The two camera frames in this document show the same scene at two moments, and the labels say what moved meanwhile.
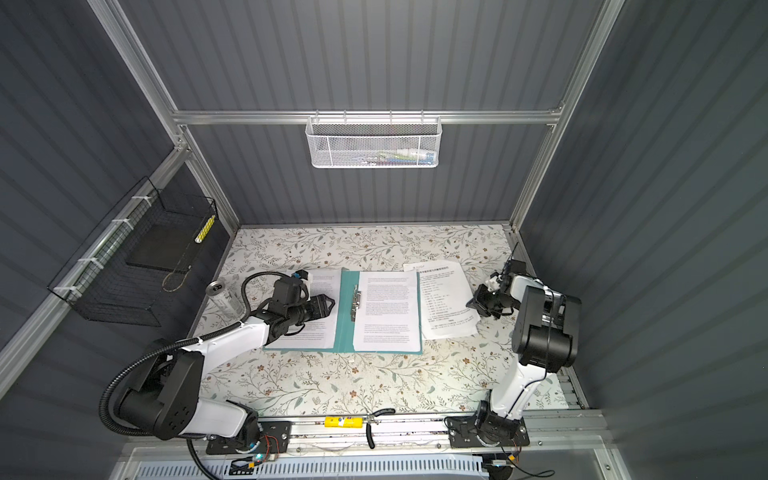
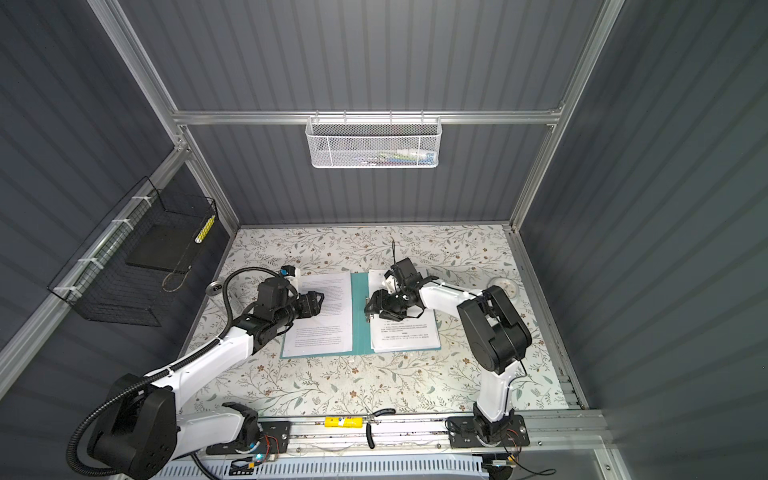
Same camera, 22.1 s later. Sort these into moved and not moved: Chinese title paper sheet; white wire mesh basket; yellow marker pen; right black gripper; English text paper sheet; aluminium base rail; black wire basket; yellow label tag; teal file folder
Moved: right black gripper; Chinese title paper sheet; teal file folder
Not moved: aluminium base rail; black wire basket; yellow label tag; white wire mesh basket; yellow marker pen; English text paper sheet
